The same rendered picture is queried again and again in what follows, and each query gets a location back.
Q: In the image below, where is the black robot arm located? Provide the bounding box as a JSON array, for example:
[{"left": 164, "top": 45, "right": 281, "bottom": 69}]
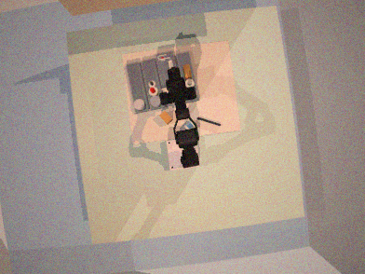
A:
[{"left": 166, "top": 67, "right": 199, "bottom": 168}]

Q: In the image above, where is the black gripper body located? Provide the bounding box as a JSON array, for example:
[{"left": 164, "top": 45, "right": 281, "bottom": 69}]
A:
[{"left": 159, "top": 86, "right": 196, "bottom": 105}]

